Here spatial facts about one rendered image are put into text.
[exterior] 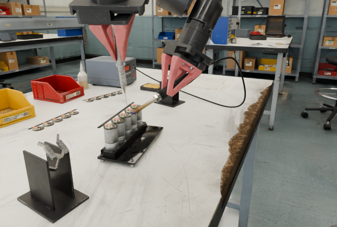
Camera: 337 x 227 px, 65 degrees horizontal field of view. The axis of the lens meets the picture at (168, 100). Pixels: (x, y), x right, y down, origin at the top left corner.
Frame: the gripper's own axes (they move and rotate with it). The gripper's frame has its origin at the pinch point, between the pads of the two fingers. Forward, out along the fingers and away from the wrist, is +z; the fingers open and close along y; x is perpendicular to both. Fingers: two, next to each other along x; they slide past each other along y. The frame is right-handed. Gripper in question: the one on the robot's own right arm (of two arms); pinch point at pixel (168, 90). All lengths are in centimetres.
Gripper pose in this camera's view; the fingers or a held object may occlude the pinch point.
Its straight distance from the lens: 54.2
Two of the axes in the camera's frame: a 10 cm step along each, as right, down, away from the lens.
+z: -4.3, 9.0, 0.4
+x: 7.7, 3.5, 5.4
